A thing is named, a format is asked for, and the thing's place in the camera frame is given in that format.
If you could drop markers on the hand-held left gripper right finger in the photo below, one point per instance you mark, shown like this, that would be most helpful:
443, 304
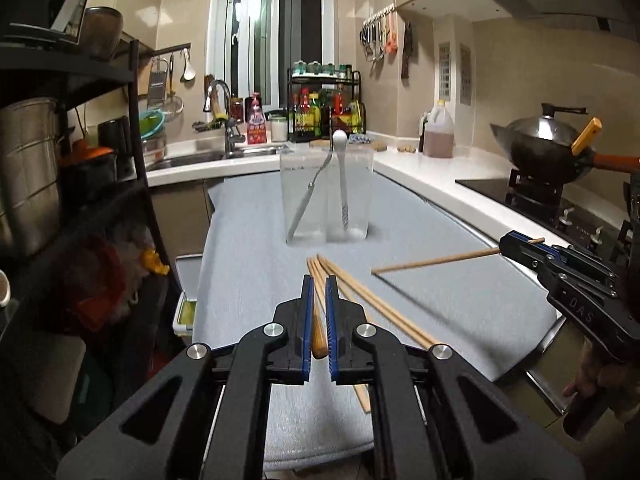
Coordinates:
332, 330

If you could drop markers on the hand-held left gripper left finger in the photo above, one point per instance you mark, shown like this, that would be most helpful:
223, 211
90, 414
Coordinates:
308, 330

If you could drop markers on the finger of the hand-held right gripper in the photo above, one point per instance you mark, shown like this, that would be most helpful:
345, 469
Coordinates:
520, 250
585, 260

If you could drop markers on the wooden chopstick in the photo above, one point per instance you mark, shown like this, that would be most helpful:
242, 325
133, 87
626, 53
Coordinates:
440, 260
320, 340
362, 400
400, 318
350, 287

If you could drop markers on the clear plastic utensil container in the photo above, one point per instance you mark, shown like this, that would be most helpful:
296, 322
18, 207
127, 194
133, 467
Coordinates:
357, 195

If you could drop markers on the person's right hand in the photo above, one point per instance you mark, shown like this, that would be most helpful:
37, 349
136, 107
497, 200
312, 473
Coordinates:
590, 377

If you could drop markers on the black gas stove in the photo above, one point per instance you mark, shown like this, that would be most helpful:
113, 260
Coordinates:
565, 210

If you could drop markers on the grey table mat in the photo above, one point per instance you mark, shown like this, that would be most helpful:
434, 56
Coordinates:
250, 270

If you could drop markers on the steel wok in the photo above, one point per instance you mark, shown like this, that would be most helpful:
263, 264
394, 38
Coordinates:
540, 147

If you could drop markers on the white kitchen counter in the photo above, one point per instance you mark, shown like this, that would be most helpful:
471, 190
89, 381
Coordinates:
450, 170

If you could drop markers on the steel fork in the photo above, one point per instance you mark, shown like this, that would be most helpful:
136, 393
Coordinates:
300, 212

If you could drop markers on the white plastic bin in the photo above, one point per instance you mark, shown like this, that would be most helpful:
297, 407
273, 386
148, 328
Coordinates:
182, 320

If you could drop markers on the cooking oil jug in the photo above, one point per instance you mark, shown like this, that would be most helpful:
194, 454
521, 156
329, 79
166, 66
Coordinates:
437, 135

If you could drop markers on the ginger root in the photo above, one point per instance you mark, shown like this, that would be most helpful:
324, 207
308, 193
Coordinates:
405, 149

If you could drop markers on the yellow plastic bag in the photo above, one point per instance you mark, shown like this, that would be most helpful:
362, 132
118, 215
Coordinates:
154, 262

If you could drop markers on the flat wooden board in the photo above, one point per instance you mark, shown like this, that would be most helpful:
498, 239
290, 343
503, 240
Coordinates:
377, 146

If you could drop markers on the blue white cloth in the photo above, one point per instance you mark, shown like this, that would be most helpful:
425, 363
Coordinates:
357, 139

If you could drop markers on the steel sink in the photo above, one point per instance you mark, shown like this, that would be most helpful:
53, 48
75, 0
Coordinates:
210, 157

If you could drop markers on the white jar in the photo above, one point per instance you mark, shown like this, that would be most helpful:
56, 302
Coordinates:
278, 130

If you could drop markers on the pink dish soap bottle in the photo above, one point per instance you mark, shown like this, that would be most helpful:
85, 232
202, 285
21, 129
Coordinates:
255, 125

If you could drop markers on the red plastic bag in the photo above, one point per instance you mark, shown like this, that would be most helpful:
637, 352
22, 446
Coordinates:
100, 280

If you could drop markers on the row of sauce bottles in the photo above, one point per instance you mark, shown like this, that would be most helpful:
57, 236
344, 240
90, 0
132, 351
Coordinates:
312, 115

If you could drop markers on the black spice rack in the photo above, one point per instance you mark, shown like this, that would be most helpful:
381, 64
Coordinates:
325, 79

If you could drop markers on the steel faucet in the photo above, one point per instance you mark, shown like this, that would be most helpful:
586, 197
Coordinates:
220, 87

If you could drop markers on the hanging kitchen tools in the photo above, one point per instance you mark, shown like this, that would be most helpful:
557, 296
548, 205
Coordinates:
375, 35

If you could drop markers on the green colander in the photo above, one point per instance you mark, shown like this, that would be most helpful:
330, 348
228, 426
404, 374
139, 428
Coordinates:
150, 124

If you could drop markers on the mesh strainer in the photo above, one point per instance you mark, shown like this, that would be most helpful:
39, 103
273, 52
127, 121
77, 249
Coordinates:
173, 105

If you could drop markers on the row of spice jars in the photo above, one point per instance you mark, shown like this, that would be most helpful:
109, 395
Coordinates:
320, 67

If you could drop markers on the black pot with orange lid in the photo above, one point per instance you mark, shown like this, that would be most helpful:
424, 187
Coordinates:
90, 170

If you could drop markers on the black cylindrical container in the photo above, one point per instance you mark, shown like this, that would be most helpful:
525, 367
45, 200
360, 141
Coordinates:
114, 137

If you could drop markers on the white hanging ladle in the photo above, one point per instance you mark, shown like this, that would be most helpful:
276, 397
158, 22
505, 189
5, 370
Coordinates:
188, 71

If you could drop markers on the steel grater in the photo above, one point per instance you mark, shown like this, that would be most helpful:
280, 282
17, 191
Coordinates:
158, 82

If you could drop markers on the window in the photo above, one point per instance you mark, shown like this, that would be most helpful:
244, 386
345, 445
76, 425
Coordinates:
260, 35

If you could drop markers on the wooden hanging cutting board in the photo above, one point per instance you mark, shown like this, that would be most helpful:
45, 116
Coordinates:
143, 80

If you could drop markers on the steel stock pot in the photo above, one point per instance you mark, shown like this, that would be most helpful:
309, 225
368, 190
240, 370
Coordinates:
27, 175

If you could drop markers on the black shelf rack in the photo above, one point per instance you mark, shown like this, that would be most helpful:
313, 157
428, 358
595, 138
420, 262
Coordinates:
75, 67

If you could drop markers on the brown ceramic pot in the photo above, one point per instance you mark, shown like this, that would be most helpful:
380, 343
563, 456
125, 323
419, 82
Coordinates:
102, 32

